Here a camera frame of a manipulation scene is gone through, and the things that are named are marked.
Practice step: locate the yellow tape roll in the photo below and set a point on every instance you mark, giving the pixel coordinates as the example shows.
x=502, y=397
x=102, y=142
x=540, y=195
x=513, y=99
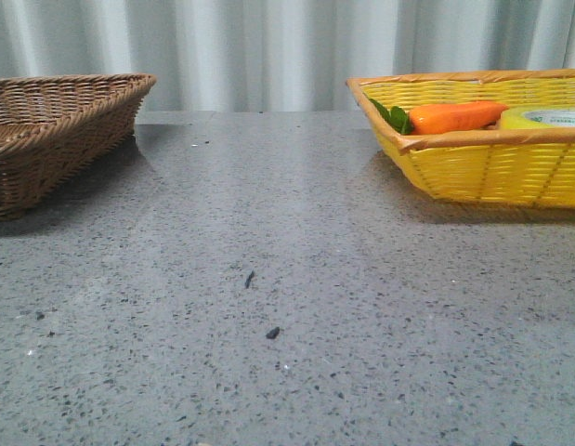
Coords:
x=537, y=118

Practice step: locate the brown wicker basket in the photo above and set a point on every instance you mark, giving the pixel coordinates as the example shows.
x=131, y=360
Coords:
x=52, y=127

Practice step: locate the yellow wicker basket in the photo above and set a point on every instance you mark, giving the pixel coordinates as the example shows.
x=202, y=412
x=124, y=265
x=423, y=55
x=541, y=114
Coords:
x=524, y=167

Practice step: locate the orange toy carrot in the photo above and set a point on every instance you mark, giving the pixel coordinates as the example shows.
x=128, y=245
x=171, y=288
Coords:
x=441, y=118

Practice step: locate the white pleated curtain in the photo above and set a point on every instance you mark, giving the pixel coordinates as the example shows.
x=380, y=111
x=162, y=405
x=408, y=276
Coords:
x=278, y=56

